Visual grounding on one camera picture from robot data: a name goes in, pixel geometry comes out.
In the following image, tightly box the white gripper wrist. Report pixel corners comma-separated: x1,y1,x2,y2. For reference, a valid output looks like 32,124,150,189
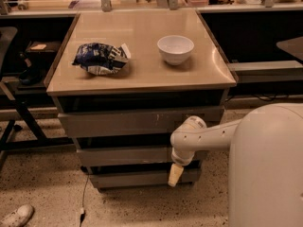
168,148,195,187

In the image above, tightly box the grey drawer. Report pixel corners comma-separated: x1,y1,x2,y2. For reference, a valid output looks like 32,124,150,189
59,106,224,138
88,167,203,190
76,145,208,168

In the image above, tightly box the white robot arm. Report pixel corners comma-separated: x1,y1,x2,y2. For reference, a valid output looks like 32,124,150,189
169,103,303,227

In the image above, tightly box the grey bottom drawer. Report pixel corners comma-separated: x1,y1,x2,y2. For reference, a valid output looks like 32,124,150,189
88,167,203,190

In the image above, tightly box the grey top drawer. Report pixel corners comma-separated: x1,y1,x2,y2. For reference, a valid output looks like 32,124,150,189
59,106,224,138

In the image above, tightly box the grey drawer cabinet beige top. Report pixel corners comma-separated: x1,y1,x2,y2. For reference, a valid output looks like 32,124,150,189
47,9,236,177

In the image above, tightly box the white ceramic bowl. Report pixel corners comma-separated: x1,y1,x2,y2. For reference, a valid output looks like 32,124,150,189
157,35,194,65

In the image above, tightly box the crumpled blue chip bag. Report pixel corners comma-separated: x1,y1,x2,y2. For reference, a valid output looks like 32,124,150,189
72,43,131,76

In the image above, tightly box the white shoe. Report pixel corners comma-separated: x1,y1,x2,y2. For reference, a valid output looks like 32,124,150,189
0,204,34,227

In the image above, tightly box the brown box on shelf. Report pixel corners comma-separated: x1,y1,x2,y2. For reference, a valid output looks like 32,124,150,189
26,41,61,53

